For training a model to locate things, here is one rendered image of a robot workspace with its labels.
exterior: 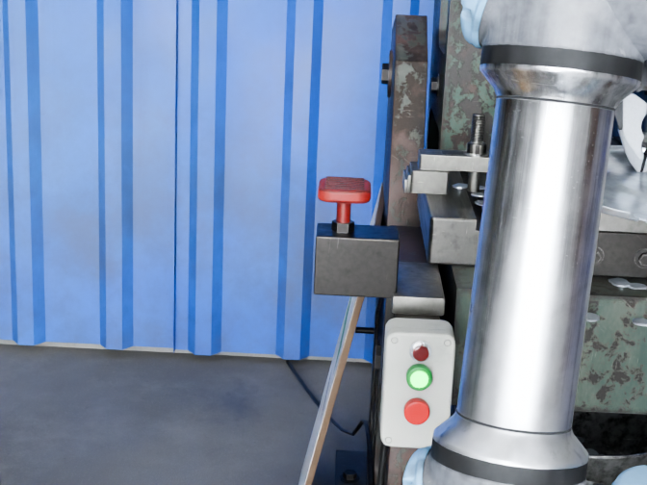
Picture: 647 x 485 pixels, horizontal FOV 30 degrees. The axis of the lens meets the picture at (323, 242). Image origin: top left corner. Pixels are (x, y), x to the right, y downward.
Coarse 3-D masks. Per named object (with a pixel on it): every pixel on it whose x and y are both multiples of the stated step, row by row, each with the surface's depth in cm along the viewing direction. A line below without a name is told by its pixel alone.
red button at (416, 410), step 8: (408, 400) 131; (416, 400) 130; (424, 400) 131; (408, 408) 130; (416, 408) 130; (424, 408) 130; (408, 416) 131; (416, 416) 131; (424, 416) 131; (416, 424) 131
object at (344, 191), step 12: (324, 180) 139; (336, 180) 138; (348, 180) 139; (360, 180) 139; (324, 192) 134; (336, 192) 134; (348, 192) 134; (360, 192) 134; (348, 204) 137; (336, 216) 138; (348, 216) 138
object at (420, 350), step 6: (414, 342) 130; (420, 342) 129; (426, 342) 129; (414, 348) 129; (420, 348) 129; (426, 348) 129; (414, 354) 129; (420, 354) 129; (426, 354) 129; (414, 360) 130; (420, 360) 129; (426, 360) 130
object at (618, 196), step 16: (608, 160) 142; (624, 160) 142; (608, 176) 133; (624, 176) 133; (640, 176) 134; (608, 192) 129; (624, 192) 129; (640, 192) 128; (608, 208) 122; (624, 208) 124; (640, 208) 124
